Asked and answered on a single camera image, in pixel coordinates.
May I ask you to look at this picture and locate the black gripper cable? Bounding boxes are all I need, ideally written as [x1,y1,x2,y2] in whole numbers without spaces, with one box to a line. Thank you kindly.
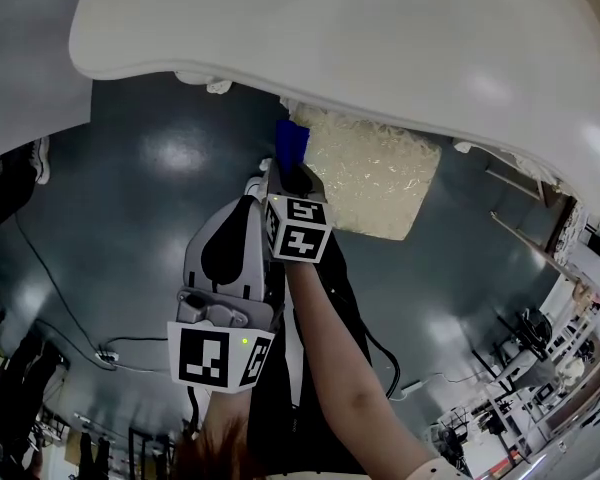
[324,282,402,400]
[185,385,204,439]

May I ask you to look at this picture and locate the person's black trousers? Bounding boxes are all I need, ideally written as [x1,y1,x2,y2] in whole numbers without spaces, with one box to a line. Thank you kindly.
[244,232,384,475]

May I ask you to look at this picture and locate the black office chair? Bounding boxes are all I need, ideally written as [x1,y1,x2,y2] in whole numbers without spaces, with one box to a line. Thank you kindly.
[472,307,576,394]

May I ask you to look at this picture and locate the white power strip with cable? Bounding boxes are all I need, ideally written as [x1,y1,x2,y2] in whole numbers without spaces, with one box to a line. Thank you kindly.
[399,372,481,399]

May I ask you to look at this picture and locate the gold patterned cushioned stool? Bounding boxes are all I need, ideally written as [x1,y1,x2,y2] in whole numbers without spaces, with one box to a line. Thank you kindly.
[288,102,443,242]

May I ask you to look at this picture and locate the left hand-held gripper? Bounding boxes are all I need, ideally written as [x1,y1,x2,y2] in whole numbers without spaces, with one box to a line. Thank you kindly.
[167,196,287,394]

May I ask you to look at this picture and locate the person's left forearm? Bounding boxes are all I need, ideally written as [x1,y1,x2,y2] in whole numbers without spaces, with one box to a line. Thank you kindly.
[199,390,254,419]

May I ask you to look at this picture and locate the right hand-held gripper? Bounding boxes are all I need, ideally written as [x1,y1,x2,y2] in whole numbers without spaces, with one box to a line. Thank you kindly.
[262,160,334,265]

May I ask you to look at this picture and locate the wooden chair with patterned cushion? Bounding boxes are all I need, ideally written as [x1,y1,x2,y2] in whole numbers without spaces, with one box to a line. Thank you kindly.
[489,195,597,299]

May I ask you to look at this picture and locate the person's right forearm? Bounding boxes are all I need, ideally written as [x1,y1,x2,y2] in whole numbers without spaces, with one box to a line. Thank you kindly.
[283,260,434,474]

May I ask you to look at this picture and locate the white dressing table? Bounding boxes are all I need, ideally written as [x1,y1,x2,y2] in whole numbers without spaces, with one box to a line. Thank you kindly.
[68,0,600,224]

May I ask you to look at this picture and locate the blue cloth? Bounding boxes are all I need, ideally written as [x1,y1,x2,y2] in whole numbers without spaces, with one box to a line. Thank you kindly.
[274,119,312,172]

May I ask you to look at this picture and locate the dark-seat wooden stool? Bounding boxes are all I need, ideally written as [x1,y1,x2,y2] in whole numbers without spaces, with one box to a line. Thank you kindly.
[484,165,579,204]

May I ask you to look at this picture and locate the person's left white shoe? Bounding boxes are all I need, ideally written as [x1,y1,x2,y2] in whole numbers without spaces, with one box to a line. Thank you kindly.
[243,157,274,199]

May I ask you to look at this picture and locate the black floor cable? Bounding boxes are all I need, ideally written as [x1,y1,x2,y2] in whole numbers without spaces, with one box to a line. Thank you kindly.
[14,212,174,372]

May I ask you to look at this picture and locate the person's polka-dot shirt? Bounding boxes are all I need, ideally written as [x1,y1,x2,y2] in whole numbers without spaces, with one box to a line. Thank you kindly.
[409,457,474,480]

